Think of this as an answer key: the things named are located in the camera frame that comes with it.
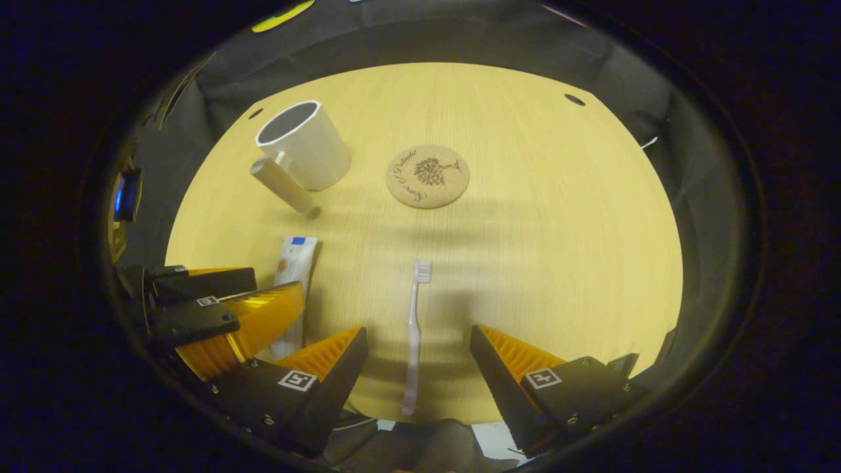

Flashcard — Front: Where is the black backdrop cloth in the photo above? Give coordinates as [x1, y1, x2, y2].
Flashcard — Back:
[115, 0, 717, 395]

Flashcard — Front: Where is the white cup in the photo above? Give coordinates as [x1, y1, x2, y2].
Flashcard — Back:
[250, 100, 352, 215]

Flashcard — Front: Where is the round cork coaster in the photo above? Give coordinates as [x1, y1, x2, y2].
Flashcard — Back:
[386, 144, 471, 210]

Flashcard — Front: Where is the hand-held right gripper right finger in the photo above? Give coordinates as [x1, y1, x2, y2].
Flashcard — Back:
[468, 324, 651, 459]

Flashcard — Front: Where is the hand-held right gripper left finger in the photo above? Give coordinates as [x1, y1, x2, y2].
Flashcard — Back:
[197, 325, 370, 457]

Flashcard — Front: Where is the white toothbrush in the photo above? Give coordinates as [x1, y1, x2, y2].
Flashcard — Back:
[401, 259, 433, 417]

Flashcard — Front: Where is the dark device with blue light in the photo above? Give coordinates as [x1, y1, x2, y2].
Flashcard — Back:
[113, 168, 143, 222]

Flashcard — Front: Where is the white toothpaste tube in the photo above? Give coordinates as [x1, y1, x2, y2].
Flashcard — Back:
[271, 236, 319, 361]

